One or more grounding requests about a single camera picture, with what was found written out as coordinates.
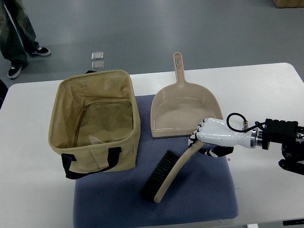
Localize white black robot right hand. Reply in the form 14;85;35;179
188;118;258;158

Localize pink hand broom black bristles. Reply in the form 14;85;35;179
141;141;205;203

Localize yellow canvas bag black handles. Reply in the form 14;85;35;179
48;70;141;180

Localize pink plastic dustpan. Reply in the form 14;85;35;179
151;52;223;138

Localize blue grey cushion mat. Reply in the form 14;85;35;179
73;95;238;228

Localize black table control panel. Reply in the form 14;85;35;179
283;219;304;226

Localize cardboard box corner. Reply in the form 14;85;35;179
273;0;304;8

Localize upper metal floor plate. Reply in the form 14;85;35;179
91;51;104;60

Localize person in dark clothes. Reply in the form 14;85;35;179
0;0;51;79

